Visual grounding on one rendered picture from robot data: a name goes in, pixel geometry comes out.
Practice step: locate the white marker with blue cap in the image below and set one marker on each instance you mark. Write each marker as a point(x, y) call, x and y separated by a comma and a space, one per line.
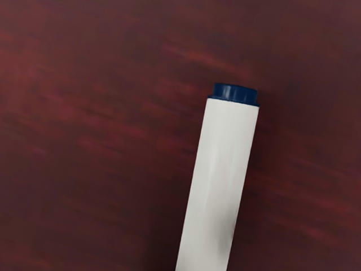
point(218, 175)

